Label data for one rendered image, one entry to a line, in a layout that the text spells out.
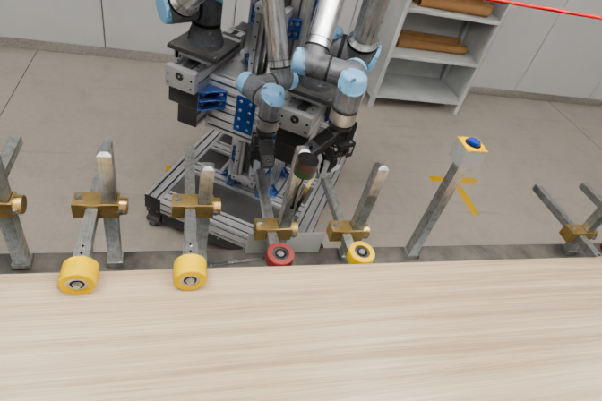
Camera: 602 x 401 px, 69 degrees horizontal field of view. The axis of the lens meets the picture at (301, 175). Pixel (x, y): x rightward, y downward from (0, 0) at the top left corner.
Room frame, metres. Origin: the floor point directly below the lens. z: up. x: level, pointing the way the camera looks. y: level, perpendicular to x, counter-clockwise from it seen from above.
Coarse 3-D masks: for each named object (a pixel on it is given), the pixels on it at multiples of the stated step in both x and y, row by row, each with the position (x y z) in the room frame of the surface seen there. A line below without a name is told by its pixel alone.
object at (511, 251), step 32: (0, 256) 0.69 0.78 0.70; (32, 256) 0.71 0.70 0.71; (64, 256) 0.75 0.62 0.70; (96, 256) 0.78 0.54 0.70; (128, 256) 0.81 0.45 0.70; (160, 256) 0.84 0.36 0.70; (224, 256) 0.90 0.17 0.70; (256, 256) 0.94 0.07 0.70; (320, 256) 1.01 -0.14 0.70; (384, 256) 1.10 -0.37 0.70; (448, 256) 1.18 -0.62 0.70; (480, 256) 1.23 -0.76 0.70; (512, 256) 1.28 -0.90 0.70; (544, 256) 1.33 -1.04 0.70; (576, 256) 1.38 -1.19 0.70
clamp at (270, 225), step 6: (264, 222) 0.94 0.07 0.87; (270, 222) 0.95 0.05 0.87; (276, 222) 0.95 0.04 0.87; (294, 222) 0.97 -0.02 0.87; (258, 228) 0.91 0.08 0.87; (264, 228) 0.91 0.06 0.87; (270, 228) 0.92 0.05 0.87; (276, 228) 0.93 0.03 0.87; (282, 228) 0.93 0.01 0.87; (288, 228) 0.94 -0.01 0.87; (294, 228) 0.95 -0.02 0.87; (258, 234) 0.90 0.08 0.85; (264, 234) 0.91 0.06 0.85; (282, 234) 0.93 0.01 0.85; (288, 234) 0.94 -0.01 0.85; (294, 234) 0.94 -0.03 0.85
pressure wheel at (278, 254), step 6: (270, 246) 0.82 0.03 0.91; (276, 246) 0.83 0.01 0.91; (282, 246) 0.83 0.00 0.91; (288, 246) 0.84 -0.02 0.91; (270, 252) 0.80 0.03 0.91; (276, 252) 0.81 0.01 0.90; (282, 252) 0.81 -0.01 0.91; (288, 252) 0.82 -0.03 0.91; (270, 258) 0.78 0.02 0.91; (276, 258) 0.79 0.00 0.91; (282, 258) 0.79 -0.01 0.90; (288, 258) 0.80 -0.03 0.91; (270, 264) 0.77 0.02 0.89; (276, 264) 0.77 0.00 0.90; (282, 264) 0.77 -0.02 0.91; (288, 264) 0.78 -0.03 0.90
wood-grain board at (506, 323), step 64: (0, 320) 0.42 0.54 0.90; (64, 320) 0.46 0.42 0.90; (128, 320) 0.50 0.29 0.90; (192, 320) 0.54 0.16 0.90; (256, 320) 0.59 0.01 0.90; (320, 320) 0.63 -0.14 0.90; (384, 320) 0.68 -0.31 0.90; (448, 320) 0.74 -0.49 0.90; (512, 320) 0.80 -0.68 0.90; (576, 320) 0.86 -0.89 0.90; (0, 384) 0.31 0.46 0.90; (64, 384) 0.34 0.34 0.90; (128, 384) 0.37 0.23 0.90; (192, 384) 0.40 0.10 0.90; (256, 384) 0.44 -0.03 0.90; (320, 384) 0.48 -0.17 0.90; (384, 384) 0.52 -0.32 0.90; (448, 384) 0.56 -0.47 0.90; (512, 384) 0.60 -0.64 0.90; (576, 384) 0.65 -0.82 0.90
